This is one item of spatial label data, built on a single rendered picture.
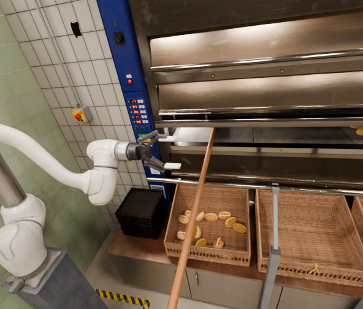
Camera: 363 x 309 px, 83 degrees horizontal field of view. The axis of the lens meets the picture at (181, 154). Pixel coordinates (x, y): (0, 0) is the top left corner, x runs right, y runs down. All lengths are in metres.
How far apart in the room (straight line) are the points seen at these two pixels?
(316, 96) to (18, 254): 1.62
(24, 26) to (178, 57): 0.99
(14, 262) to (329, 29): 1.75
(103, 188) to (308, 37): 1.17
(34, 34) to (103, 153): 1.03
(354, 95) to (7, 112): 2.00
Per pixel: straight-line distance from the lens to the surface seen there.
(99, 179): 0.93
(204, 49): 1.25
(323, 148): 1.54
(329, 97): 1.37
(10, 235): 1.20
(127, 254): 1.71
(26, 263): 1.25
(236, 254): 1.45
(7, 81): 1.76
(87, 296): 1.65
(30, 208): 1.32
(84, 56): 1.55
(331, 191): 1.24
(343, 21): 1.33
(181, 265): 0.85
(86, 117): 1.65
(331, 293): 1.61
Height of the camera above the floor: 1.95
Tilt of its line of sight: 33 degrees down
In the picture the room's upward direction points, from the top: 9 degrees counter-clockwise
